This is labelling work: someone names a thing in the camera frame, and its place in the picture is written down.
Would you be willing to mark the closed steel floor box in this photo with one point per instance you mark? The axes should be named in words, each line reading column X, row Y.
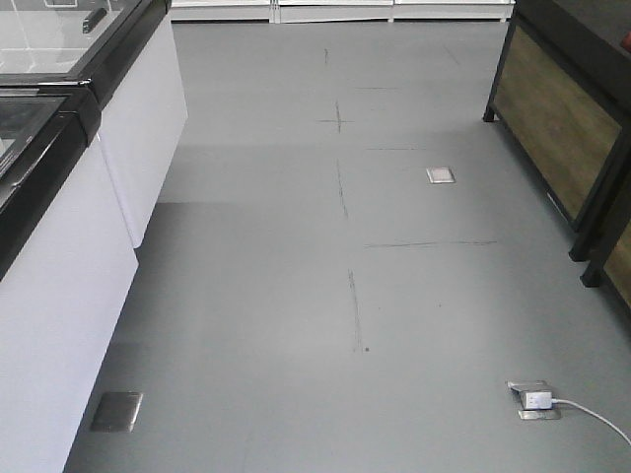
column 440, row 175

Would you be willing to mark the white supermarket shelf unit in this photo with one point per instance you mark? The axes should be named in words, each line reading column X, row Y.
column 318, row 11

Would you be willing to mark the near white chest freezer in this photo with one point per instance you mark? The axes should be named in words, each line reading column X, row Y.
column 66, row 266

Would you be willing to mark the white chest freezer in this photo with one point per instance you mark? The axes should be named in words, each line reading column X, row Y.
column 66, row 266
column 124, row 54

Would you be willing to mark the open floor socket box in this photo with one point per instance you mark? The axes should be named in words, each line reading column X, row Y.
column 517, row 387

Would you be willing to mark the dark steel floor plate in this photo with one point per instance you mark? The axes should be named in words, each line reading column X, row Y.
column 117, row 412

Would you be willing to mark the far white chest freezer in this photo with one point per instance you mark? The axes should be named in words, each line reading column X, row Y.
column 124, row 54

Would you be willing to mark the white power adapter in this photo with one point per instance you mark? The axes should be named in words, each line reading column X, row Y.
column 537, row 400

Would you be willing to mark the black wood-panel display stand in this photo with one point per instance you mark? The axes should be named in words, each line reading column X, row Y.
column 562, row 89

